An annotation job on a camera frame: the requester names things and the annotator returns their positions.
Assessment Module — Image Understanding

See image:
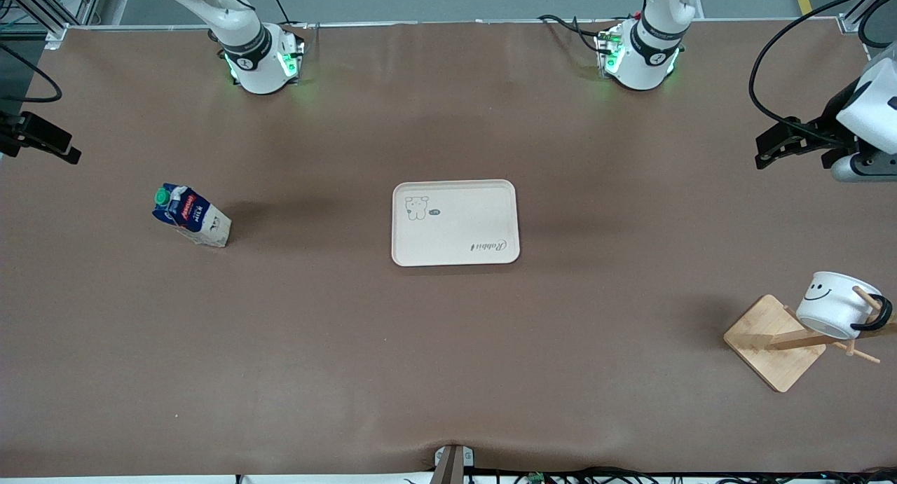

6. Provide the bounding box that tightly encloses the black left arm base cable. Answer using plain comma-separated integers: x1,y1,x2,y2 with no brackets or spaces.
537,13,617,55

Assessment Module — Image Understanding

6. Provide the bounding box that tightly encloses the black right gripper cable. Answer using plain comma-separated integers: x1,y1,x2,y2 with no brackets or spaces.
0,43,63,104

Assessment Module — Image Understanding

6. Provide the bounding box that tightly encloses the aluminium frame profile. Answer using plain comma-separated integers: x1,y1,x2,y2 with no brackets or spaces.
837,0,897,34
0,0,106,50

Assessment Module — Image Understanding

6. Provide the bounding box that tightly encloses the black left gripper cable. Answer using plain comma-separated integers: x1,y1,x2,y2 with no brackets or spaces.
748,0,897,148

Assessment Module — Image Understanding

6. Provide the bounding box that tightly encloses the black arm base cable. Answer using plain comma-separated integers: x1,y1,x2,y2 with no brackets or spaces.
537,13,617,55
262,0,310,45

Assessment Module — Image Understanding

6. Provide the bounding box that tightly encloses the wooden cup stand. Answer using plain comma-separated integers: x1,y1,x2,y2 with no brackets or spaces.
723,285,897,394

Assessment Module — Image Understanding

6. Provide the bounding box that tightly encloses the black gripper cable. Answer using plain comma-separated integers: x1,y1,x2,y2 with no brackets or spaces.
0,43,63,104
748,0,897,148

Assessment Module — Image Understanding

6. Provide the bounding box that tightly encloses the white smiley cup black handle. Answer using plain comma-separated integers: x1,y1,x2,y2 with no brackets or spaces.
795,271,894,341

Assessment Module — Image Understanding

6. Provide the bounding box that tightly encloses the black right arm base cable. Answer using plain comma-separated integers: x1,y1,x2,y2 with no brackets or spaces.
262,0,310,45

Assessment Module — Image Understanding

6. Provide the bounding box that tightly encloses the blue milk carton green cap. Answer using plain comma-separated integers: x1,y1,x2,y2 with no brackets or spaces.
152,184,232,248

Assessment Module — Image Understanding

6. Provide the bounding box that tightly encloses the cream rabbit print tray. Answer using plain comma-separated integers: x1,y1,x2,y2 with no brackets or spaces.
391,179,521,268

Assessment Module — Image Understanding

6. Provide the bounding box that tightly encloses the metal table edge clamp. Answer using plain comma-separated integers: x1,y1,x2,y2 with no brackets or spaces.
433,444,475,484

